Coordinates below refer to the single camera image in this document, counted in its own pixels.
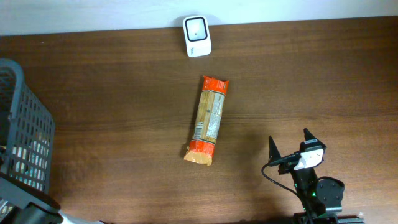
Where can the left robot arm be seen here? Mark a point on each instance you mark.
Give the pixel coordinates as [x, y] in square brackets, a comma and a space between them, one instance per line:
[31, 206]

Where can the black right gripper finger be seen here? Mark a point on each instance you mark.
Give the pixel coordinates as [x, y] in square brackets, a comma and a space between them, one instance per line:
[274, 156]
[309, 137]

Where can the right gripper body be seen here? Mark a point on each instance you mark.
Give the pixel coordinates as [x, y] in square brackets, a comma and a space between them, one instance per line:
[290, 159]

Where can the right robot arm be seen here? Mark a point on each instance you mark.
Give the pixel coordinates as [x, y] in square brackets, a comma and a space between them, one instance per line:
[321, 197]

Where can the orange spaghetti pasta packet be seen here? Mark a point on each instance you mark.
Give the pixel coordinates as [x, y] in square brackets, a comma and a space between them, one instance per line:
[202, 145]

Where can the grey plastic mesh basket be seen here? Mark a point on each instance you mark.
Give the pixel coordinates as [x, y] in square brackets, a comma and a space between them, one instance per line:
[27, 130]

